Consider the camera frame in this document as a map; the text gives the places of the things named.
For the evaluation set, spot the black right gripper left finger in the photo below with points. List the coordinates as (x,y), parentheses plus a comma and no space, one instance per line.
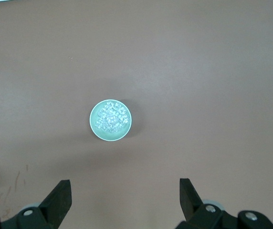
(57,202)

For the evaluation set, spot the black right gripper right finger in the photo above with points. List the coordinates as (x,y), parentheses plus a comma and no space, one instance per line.
(191,205)

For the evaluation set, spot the clear ice cube heap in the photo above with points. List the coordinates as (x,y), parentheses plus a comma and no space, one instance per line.
(112,117)

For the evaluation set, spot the green ceramic bowl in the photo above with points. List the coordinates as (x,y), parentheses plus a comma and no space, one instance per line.
(110,136)

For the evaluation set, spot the brown table cover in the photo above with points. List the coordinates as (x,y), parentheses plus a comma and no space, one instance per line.
(198,71)

